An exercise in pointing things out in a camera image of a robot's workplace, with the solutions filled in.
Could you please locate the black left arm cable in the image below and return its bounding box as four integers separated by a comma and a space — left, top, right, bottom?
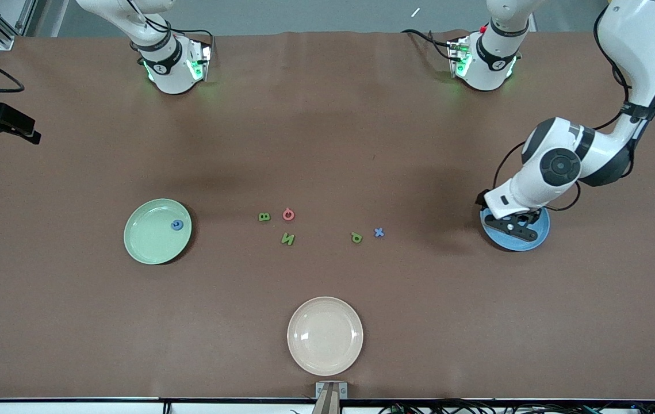
491, 3, 650, 212

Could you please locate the brown table cover sheet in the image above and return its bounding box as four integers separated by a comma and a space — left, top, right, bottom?
0, 30, 655, 400

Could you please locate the white table edge rail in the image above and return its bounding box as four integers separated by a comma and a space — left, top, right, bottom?
0, 397, 655, 414

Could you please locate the blue plate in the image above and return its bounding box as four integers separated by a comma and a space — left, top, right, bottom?
481, 204, 551, 252

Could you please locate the cream white plate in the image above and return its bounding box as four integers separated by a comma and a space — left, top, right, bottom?
287, 296, 364, 377

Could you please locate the black base cable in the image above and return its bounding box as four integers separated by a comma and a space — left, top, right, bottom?
401, 29, 455, 62

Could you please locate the light green plate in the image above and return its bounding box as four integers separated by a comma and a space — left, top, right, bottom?
124, 198, 193, 266

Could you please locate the metal base box green light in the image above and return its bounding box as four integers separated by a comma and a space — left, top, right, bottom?
447, 38, 472, 79
188, 41, 214, 82

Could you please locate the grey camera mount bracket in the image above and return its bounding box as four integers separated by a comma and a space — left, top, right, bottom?
315, 381, 348, 414

